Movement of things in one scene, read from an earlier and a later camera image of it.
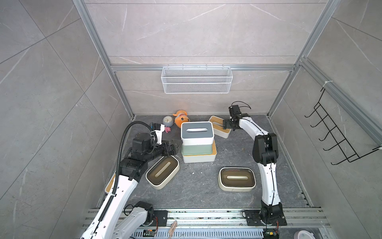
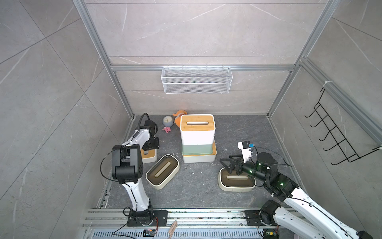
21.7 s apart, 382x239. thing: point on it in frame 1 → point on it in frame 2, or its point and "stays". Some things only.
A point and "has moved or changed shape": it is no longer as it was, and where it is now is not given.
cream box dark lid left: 161,171 stays
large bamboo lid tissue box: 208,158 stays
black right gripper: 227,124 → 234,162
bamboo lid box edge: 109,186 has moved or changed shape
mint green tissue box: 199,149 stays
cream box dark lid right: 237,179 stays
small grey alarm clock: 168,121 stays
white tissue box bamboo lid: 218,126 → 198,129
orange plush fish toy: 180,117 stays
